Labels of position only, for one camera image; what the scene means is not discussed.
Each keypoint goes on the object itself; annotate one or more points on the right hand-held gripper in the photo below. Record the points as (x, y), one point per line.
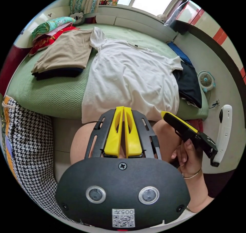
(184, 130)

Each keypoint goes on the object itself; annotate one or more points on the white plush toy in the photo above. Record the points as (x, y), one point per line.
(76, 17)

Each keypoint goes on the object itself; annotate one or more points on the person's right forearm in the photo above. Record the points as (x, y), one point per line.
(198, 190)

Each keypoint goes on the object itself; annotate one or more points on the blue cloth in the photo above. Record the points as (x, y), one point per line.
(179, 52)

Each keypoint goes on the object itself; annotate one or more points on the pile of clothes beige and navy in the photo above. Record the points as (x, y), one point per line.
(65, 50)

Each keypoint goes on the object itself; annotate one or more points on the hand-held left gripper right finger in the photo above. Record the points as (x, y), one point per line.
(133, 140)

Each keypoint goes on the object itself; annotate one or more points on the patterned curtain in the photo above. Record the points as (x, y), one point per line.
(84, 0)

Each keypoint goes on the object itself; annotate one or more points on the folded colourful blankets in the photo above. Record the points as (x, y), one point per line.
(50, 36)

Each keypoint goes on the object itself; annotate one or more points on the person's right hand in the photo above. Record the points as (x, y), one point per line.
(191, 158)

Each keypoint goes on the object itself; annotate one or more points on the colourful toy box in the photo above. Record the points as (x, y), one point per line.
(108, 0)

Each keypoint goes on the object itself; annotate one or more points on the person's body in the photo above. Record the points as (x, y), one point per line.
(80, 140)

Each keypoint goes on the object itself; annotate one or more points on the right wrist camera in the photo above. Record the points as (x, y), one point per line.
(224, 129)

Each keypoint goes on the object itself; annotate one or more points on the white t-shirt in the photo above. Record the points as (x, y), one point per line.
(130, 79)

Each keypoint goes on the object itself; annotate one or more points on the pile of dark clothes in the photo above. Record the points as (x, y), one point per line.
(189, 82)

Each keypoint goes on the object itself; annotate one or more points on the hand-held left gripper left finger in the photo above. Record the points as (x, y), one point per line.
(114, 138)

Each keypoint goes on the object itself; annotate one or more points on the bed with green mat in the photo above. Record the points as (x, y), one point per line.
(57, 94)

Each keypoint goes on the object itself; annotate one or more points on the houndstooth patterned cloth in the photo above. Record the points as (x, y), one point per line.
(28, 144)

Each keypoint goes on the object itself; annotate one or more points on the small teal and white fan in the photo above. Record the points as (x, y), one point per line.
(206, 81)

